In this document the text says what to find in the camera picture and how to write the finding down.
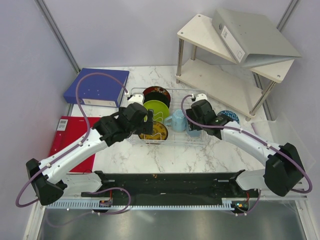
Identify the yellow patterned black plate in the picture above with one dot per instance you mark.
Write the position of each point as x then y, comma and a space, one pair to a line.
159, 133

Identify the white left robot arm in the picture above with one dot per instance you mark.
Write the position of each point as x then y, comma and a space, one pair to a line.
46, 176

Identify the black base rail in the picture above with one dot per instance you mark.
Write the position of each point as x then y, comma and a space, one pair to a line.
172, 188

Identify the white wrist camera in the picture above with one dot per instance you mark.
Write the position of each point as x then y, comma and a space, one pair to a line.
135, 98
198, 97

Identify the clear wire dish rack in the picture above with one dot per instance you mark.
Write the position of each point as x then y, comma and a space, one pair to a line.
175, 138

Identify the grey ring binder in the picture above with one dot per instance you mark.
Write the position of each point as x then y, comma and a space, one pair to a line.
252, 39

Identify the light blue mug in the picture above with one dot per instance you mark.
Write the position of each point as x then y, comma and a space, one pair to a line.
177, 121

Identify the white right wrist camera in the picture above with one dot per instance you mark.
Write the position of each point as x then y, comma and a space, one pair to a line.
198, 97

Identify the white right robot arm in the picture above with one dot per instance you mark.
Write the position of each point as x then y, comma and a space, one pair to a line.
283, 167

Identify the blue ring binder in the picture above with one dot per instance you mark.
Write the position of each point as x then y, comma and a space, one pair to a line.
98, 90

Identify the light blue cable duct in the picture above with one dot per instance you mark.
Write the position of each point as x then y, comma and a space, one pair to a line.
99, 205

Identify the cream two-tier shelf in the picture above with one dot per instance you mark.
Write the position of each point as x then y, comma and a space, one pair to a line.
243, 97

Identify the lime green plate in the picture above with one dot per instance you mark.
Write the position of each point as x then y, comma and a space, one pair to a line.
160, 110

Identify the blue patterned bowl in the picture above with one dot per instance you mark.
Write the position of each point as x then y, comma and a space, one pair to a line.
229, 114

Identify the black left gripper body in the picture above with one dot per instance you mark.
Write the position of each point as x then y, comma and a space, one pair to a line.
139, 129

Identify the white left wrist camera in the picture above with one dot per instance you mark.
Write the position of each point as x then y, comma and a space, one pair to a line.
135, 98

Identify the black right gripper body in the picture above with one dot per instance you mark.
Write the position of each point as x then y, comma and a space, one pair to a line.
191, 116

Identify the red folder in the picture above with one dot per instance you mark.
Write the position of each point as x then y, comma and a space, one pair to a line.
69, 129

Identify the light blue cup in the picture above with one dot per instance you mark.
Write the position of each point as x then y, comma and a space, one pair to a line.
194, 133

